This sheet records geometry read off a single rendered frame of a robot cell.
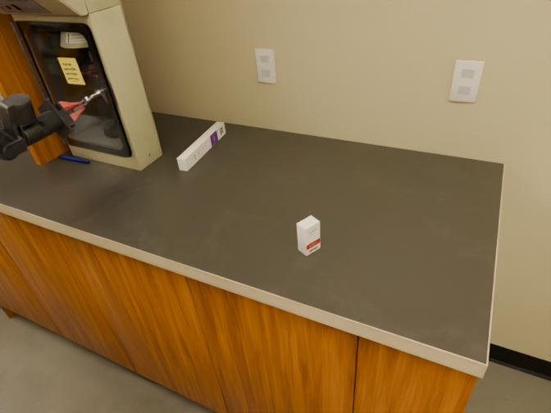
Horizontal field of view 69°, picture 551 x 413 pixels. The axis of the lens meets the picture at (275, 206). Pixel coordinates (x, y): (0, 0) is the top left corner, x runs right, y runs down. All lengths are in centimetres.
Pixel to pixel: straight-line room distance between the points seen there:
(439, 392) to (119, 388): 140
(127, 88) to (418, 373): 107
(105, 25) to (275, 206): 66
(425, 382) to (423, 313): 17
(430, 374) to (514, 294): 85
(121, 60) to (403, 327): 101
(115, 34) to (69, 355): 149
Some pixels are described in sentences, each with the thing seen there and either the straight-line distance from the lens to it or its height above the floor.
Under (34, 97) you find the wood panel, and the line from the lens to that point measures 157.
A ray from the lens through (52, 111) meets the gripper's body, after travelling 126.
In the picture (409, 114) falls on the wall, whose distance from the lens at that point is 134.
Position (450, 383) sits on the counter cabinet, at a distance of 93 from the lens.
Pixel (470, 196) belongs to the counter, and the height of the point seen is 94.
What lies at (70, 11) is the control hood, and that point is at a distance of 121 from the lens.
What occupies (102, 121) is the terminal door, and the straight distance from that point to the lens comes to 135.
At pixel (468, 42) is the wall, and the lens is 125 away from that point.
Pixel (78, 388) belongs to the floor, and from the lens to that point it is 208.
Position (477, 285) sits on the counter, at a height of 94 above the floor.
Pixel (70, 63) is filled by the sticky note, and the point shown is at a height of 128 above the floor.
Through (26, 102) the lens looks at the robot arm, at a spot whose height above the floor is 126.
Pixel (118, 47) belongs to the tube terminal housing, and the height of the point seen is 131.
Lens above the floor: 159
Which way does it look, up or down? 37 degrees down
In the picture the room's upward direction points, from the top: 6 degrees counter-clockwise
